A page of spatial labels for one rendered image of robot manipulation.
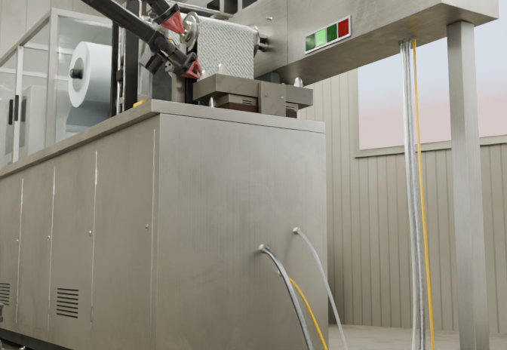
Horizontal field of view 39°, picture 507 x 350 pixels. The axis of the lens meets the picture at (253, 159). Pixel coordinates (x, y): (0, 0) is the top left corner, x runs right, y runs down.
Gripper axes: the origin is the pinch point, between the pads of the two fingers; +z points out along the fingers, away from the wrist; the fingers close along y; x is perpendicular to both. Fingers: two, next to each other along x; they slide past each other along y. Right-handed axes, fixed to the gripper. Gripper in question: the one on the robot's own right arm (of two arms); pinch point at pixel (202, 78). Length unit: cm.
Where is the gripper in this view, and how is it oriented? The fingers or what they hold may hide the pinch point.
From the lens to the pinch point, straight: 254.9
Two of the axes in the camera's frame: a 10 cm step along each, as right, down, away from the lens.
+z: 7.3, 5.6, 3.9
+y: 5.4, -1.2, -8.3
